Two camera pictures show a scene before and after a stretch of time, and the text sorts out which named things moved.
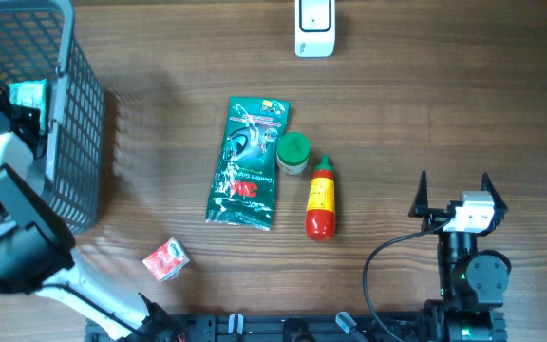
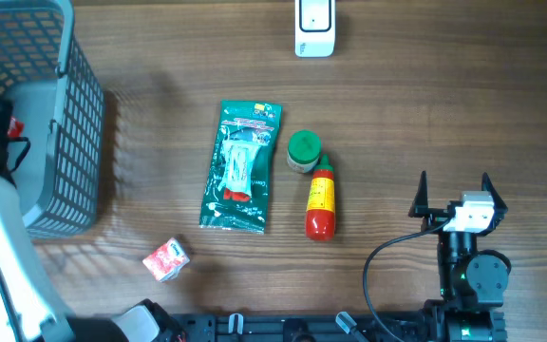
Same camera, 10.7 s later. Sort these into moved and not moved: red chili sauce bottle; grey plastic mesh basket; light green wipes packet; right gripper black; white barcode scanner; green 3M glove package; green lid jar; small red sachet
Moved: light green wipes packet; green lid jar; green 3M glove package
Not moved: small red sachet; grey plastic mesh basket; red chili sauce bottle; right gripper black; white barcode scanner
